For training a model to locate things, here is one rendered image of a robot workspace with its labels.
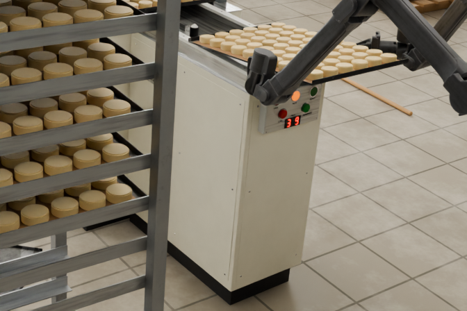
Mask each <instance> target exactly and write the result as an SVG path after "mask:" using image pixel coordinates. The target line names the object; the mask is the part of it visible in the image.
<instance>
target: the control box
mask: <svg viewBox="0 0 467 311"><path fill-rule="evenodd" d="M314 87H317V89H318V92H317V94H316V95H315V96H311V90H312V88H314ZM295 92H299V93H300V97H299V99H298V100H296V101H294V100H293V96H292V97H291V98H289V100H287V102H285V103H281V104H279V105H277V106H275V105H271V106H265V105H263V104H262V103H261V107H260V115H259V127H258V132H260V133H262V134H267V133H271V132H274V131H279V130H281V129H285V128H289V127H287V121H288V120H289V119H290V120H291V122H290V127H292V126H296V125H295V119H296V117H298V118H299V120H298V121H299V122H298V124H297V122H296V124H297V125H300V124H304V123H307V122H310V121H314V120H317V119H318V113H319V107H320V97H321V92H322V83H321V84H317V85H309V84H306V83H303V82H302V83H301V84H300V85H299V87H298V88H297V89H296V91H295ZM295 92H294V93H295ZM306 103H307V104H309V105H310V109H309V111H308V112H303V111H302V107H303V105H304V104H306ZM281 110H286V111H287V116H286V117H285V118H284V119H282V118H280V117H279V113H280V112H281ZM298 118H297V119H298ZM297 119H296V120H297Z"/></svg>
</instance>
